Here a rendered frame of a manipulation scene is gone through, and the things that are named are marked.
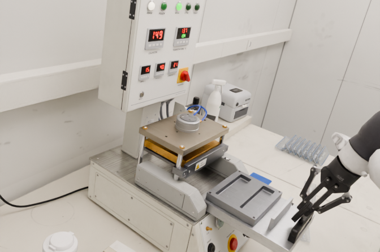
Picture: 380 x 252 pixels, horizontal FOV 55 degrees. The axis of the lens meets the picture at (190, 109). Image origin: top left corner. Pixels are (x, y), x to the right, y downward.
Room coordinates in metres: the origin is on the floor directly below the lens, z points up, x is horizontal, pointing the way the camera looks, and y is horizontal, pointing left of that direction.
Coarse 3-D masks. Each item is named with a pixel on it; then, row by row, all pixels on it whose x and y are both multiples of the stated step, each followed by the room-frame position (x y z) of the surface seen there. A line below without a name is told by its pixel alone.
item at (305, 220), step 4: (312, 212) 0.91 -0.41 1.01; (304, 216) 0.88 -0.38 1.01; (308, 216) 0.88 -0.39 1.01; (312, 216) 0.92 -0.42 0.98; (300, 220) 0.85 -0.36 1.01; (304, 220) 0.86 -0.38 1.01; (308, 220) 0.88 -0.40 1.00; (296, 224) 0.83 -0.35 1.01; (300, 224) 0.84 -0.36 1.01; (304, 224) 0.85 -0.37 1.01; (292, 228) 0.81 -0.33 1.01; (296, 228) 0.82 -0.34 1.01; (300, 228) 0.82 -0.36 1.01; (292, 232) 0.81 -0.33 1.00; (296, 232) 0.80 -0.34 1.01; (288, 236) 0.81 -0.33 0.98; (292, 236) 0.80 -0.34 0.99; (296, 236) 0.80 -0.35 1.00; (288, 240) 0.81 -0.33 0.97; (292, 240) 0.80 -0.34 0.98
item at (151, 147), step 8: (152, 144) 1.04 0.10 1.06; (208, 144) 1.11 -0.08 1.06; (216, 144) 1.13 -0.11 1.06; (152, 152) 1.04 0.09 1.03; (160, 152) 1.02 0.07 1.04; (168, 152) 1.01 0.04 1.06; (192, 152) 1.04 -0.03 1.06; (200, 152) 1.05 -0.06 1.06; (168, 160) 1.01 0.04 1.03; (176, 160) 0.99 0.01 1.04; (184, 160) 0.97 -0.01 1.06
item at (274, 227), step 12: (276, 204) 0.97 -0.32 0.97; (288, 204) 0.93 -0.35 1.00; (216, 216) 0.89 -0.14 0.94; (228, 216) 0.87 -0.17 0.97; (264, 216) 0.90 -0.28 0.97; (276, 216) 0.85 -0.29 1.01; (288, 216) 0.92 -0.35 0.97; (240, 228) 0.85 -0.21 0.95; (252, 228) 0.83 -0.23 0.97; (264, 228) 0.84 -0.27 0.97; (276, 228) 0.85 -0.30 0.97; (288, 228) 0.86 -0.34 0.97; (264, 240) 0.81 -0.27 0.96; (276, 240) 0.80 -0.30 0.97
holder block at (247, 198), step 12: (228, 180) 1.01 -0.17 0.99; (240, 180) 1.05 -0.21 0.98; (252, 180) 1.04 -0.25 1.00; (216, 192) 0.94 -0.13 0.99; (228, 192) 0.97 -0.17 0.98; (240, 192) 0.96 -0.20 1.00; (252, 192) 0.97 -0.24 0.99; (264, 192) 1.01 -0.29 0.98; (276, 192) 1.00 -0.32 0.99; (216, 204) 0.90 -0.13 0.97; (228, 204) 0.89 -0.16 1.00; (240, 204) 0.90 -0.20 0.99; (252, 204) 0.93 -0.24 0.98; (264, 204) 0.92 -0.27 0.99; (240, 216) 0.86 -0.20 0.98; (252, 216) 0.85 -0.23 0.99
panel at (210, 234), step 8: (208, 216) 0.91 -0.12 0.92; (200, 224) 0.87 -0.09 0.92; (208, 224) 0.90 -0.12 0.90; (224, 224) 0.96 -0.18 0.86; (208, 232) 0.89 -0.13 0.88; (216, 232) 0.92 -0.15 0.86; (224, 232) 0.95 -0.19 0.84; (232, 232) 0.98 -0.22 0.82; (240, 232) 1.02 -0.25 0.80; (208, 240) 0.88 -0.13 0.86; (216, 240) 0.91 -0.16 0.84; (224, 240) 0.94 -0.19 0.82; (240, 240) 1.01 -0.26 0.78; (208, 248) 0.86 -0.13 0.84; (216, 248) 0.89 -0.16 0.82; (224, 248) 0.93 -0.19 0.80
